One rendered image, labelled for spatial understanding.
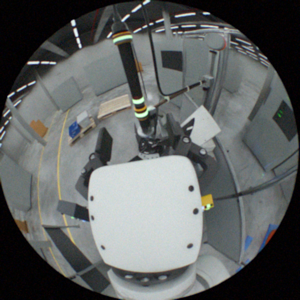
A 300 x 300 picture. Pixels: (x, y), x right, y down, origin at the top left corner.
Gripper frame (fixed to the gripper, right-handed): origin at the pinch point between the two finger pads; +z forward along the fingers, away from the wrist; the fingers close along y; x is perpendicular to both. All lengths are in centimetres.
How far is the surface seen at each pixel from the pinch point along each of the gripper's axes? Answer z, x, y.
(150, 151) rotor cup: 23, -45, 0
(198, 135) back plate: 27, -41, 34
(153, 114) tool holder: 20.1, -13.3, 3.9
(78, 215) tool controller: -19, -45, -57
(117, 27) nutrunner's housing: 17.5, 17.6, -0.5
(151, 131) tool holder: 17.6, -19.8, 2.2
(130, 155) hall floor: 93, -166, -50
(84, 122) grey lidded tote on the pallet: 222, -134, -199
